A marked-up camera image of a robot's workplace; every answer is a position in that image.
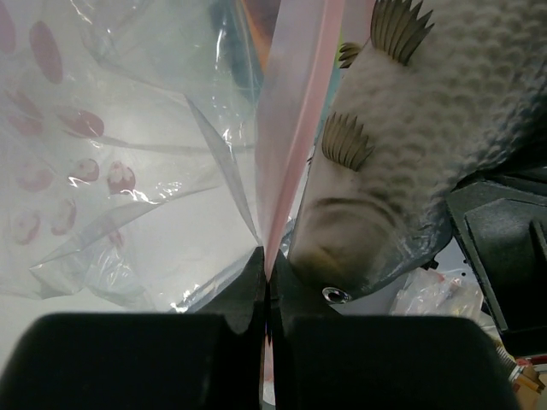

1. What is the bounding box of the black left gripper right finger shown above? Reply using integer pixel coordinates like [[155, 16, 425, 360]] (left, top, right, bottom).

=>
[[268, 255, 519, 409]]

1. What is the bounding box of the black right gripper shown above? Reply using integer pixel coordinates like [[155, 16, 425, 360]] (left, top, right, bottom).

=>
[[447, 167, 546, 354]]

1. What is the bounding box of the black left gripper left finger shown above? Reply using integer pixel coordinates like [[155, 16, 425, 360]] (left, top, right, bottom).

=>
[[1, 248, 268, 409]]

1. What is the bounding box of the clear zip top bag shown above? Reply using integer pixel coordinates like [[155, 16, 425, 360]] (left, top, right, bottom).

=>
[[1, 1, 347, 312]]

